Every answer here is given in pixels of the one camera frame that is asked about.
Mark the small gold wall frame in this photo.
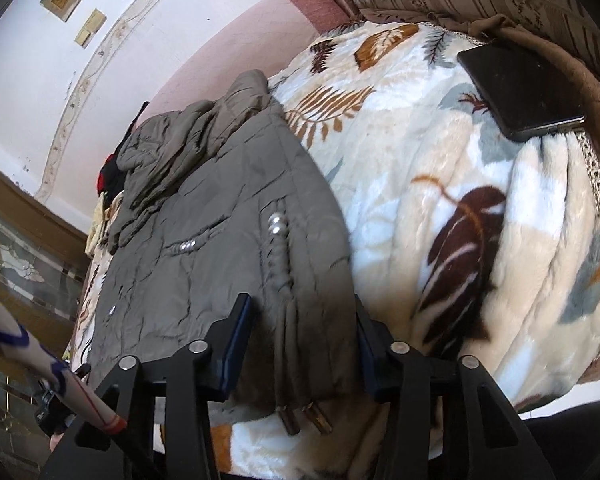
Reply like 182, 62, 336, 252
75, 8, 107, 48

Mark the cream printed cable sleeve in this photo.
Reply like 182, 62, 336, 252
0, 280, 128, 436

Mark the red garment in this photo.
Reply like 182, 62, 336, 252
96, 152, 118, 196

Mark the leaf print fleece blanket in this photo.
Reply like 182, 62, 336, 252
70, 20, 600, 476

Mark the wooden cabinet with glass door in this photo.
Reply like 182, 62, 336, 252
0, 152, 93, 480

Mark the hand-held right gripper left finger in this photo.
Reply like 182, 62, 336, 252
42, 292, 253, 480

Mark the grey padded jacket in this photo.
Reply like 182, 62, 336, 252
82, 70, 366, 436

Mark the black smartphone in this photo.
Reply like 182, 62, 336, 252
456, 40, 587, 143

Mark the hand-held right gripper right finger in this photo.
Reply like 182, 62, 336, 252
354, 294, 548, 480

